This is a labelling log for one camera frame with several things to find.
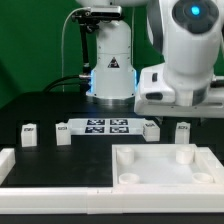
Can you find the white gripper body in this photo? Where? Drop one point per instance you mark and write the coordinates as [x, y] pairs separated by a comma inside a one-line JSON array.
[[163, 92]]

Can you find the white square tabletop part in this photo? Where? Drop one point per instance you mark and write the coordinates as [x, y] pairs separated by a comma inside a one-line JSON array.
[[160, 164]]

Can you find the white U-shaped obstacle fence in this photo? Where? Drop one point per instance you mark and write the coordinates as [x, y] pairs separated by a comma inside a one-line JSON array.
[[122, 198]]

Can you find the white marker base plate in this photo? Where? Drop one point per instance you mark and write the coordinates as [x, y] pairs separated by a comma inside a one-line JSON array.
[[106, 126]]

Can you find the black camera stand pole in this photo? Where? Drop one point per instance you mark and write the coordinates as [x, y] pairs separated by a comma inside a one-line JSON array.
[[86, 28]]

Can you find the black camera on stand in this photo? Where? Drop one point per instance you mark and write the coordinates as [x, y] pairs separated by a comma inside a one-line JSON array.
[[98, 13]]

